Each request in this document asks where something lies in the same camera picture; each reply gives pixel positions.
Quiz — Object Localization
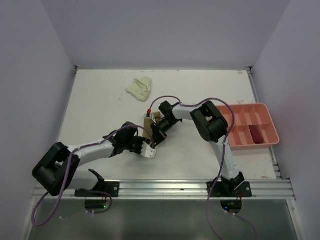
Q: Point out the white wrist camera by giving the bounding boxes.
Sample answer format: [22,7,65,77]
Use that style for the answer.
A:
[140,142,157,159]
[143,108,156,123]

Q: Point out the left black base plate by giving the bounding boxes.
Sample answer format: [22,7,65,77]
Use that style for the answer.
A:
[74,181,120,198]

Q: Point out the olive and cream underwear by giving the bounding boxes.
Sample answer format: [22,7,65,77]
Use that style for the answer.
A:
[142,111,161,140]

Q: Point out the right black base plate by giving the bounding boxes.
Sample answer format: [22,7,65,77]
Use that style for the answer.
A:
[206,172,253,198]

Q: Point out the dark red rolled underwear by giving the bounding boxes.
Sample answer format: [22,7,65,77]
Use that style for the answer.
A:
[249,125,264,144]

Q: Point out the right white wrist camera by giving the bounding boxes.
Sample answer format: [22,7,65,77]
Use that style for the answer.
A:
[143,108,156,123]

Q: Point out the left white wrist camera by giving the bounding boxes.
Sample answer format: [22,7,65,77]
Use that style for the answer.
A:
[140,142,157,159]

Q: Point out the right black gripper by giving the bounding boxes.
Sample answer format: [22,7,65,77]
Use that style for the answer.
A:
[150,117,180,146]

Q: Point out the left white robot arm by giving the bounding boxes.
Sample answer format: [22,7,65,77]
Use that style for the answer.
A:
[32,122,155,197]

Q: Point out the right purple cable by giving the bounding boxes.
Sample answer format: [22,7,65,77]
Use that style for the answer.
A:
[147,95,258,240]

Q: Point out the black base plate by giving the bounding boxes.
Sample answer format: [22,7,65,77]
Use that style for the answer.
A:
[74,181,120,198]
[206,172,253,198]

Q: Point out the pink divided tray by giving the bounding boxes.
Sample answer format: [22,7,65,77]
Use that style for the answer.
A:
[228,103,280,151]

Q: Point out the aluminium mounting rail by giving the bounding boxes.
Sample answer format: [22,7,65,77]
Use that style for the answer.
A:
[31,177,295,200]

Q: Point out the pale green underwear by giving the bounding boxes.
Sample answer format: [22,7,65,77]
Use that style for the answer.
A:
[125,77,153,102]

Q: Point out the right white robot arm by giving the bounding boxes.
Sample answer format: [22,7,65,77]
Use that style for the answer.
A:
[150,100,245,197]

